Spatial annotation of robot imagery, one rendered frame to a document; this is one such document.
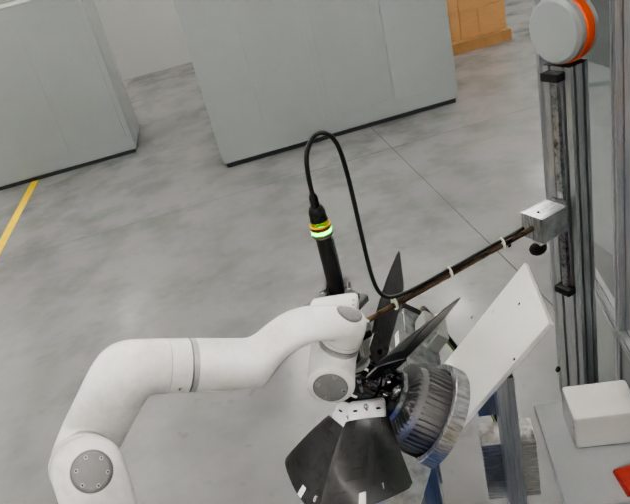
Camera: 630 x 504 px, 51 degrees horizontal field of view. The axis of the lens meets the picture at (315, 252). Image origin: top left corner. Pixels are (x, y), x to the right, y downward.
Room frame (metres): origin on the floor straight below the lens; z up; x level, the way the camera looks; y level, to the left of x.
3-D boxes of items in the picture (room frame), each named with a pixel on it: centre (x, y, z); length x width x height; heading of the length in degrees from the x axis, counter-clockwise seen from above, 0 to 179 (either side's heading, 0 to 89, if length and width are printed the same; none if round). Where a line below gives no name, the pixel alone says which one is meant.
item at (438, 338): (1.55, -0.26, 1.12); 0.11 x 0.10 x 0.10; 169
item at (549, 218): (1.48, -0.60, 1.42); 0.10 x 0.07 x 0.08; 114
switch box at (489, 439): (1.38, -0.40, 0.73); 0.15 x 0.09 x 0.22; 79
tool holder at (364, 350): (1.23, -0.03, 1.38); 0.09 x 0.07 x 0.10; 114
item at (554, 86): (1.50, -0.64, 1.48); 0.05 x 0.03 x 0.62; 24
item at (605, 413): (1.30, -0.63, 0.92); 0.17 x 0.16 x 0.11; 79
